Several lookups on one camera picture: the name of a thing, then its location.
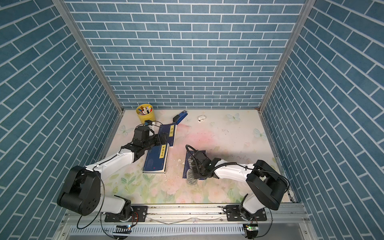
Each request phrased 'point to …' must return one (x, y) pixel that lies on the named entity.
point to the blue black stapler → (179, 118)
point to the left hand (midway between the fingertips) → (166, 135)
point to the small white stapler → (201, 118)
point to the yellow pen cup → (145, 112)
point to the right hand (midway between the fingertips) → (196, 173)
